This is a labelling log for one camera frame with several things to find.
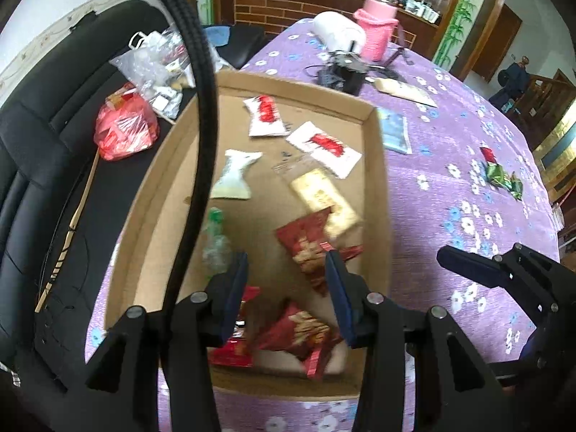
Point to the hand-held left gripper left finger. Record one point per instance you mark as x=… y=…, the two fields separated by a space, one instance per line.
x=236 y=299

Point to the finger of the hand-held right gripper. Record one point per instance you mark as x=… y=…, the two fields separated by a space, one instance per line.
x=468 y=265
x=540 y=373

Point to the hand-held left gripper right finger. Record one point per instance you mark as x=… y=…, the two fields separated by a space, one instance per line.
x=336 y=299

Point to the red candy packet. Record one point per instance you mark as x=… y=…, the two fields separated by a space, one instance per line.
x=292 y=328
x=306 y=243
x=236 y=352
x=488 y=155

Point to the green candy packet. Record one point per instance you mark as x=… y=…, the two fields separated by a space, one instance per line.
x=497 y=174
x=216 y=243
x=515 y=189

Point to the gold snack packet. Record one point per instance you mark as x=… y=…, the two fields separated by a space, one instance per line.
x=321 y=198

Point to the shallow cardboard box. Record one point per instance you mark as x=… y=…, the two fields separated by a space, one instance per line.
x=157 y=216

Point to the cream candy packet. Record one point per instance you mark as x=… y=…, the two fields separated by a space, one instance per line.
x=234 y=180

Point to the red and white snack packet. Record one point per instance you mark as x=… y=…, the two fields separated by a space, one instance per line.
x=265 y=114
x=324 y=148

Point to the purple floral tablecloth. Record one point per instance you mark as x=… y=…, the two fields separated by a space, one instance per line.
x=427 y=216

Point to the blue tissue packet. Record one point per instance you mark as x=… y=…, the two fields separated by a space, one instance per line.
x=393 y=130

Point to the wooden stick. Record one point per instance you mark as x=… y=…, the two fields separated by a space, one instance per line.
x=67 y=239

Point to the long beige packet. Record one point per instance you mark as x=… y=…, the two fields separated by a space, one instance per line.
x=405 y=91

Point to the red plastic bag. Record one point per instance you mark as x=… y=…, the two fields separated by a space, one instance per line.
x=126 y=126

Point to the black device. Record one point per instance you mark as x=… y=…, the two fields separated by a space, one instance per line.
x=342 y=74

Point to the black sofa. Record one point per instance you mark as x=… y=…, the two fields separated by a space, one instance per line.
x=31 y=166

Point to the clear plastic bag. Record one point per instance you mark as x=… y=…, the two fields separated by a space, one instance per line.
x=148 y=63

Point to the blue cloth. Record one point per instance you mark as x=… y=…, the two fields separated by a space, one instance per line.
x=216 y=36

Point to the white paper roll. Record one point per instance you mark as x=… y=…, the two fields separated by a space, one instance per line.
x=337 y=29

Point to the brick pattern counter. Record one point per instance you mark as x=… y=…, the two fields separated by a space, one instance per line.
x=270 y=9

